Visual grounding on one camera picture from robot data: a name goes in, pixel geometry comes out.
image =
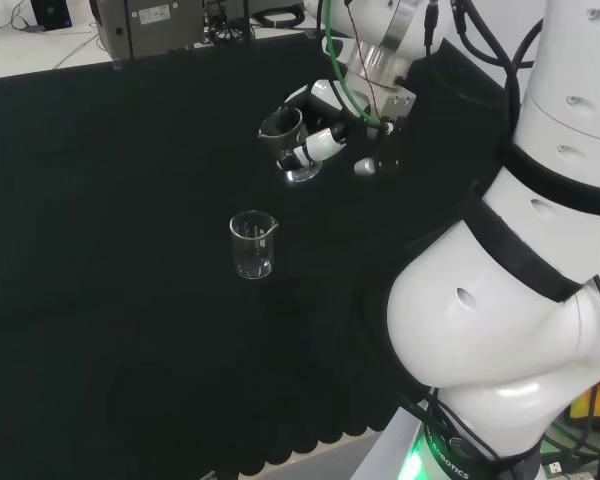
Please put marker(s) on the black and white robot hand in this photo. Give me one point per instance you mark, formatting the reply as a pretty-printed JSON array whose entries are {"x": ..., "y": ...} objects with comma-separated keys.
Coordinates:
[{"x": 330, "y": 100}]

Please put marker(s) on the small clear glass beaker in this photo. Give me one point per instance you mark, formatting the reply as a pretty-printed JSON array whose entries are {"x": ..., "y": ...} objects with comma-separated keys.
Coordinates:
[{"x": 280, "y": 137}]

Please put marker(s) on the clear glass beaker with spout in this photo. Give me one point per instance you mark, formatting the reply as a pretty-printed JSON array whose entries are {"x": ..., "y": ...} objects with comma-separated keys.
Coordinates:
[{"x": 252, "y": 250}]

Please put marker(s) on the black bench cloth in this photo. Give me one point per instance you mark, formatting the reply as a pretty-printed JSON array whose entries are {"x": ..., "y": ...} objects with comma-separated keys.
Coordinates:
[{"x": 130, "y": 225}]

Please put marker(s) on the yellow stop button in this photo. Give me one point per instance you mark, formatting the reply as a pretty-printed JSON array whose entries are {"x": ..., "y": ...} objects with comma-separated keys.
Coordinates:
[{"x": 597, "y": 400}]

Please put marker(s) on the grey metal box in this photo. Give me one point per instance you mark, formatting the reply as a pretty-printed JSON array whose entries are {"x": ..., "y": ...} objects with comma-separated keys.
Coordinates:
[{"x": 150, "y": 25}]

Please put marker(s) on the small black device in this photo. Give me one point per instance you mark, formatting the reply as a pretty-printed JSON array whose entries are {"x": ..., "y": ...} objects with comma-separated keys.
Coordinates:
[{"x": 52, "y": 12}]

